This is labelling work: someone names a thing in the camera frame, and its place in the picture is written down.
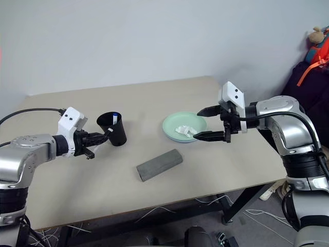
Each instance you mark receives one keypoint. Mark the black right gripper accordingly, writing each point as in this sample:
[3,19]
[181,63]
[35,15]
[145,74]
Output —
[230,121]

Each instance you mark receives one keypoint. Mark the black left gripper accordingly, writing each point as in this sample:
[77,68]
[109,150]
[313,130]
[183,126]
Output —
[79,142]

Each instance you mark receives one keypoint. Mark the white tissue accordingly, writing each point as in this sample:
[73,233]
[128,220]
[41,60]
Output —
[185,130]

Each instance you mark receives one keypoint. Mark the blue-capped white marker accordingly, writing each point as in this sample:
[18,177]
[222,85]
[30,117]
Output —
[115,119]

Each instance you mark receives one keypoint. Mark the light green plate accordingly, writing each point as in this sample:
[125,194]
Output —
[174,122]

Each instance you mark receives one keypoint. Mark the grey felt glasses case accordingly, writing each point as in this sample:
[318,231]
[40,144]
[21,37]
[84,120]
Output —
[159,164]

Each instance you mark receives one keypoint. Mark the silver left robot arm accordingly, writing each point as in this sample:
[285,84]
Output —
[25,149]

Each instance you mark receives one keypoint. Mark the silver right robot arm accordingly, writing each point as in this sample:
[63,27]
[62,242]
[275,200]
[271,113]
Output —
[285,115]

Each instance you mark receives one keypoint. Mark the black plastic cup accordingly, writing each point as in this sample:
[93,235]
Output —
[118,136]

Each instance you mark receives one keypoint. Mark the light blue plate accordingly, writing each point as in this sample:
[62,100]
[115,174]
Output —
[180,141]

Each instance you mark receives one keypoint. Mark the white sneaker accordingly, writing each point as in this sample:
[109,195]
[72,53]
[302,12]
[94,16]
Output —
[267,194]

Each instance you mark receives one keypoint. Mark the dark purple bag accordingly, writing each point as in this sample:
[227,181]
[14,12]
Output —
[303,92]

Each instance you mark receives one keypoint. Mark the large dark rounded shape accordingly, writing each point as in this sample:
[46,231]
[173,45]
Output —
[199,236]

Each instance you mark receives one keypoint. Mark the small black floor device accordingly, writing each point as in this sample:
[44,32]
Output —
[226,240]

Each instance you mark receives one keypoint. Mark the teal and orange backpack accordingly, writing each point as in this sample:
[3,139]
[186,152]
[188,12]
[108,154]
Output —
[322,51]

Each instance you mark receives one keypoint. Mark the brown plush toy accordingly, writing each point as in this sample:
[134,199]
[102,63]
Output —
[316,37]

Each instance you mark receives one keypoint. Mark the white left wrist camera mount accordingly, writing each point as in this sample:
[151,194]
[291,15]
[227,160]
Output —
[69,121]

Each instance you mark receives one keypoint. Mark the black metal table frame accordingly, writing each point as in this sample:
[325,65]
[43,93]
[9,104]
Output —
[241,203]

